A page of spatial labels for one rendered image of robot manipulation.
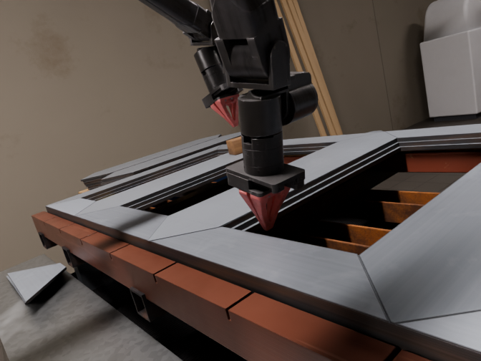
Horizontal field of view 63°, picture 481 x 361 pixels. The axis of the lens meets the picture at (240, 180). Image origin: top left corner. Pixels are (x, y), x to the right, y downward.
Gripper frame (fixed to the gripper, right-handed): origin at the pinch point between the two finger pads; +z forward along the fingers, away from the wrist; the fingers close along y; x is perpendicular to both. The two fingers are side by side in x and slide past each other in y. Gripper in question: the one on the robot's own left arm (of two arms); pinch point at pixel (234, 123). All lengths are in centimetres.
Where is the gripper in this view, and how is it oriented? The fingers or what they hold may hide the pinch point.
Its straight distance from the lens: 100.0
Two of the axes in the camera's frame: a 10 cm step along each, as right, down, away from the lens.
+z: 3.9, 9.2, 0.4
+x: -7.5, 3.4, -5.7
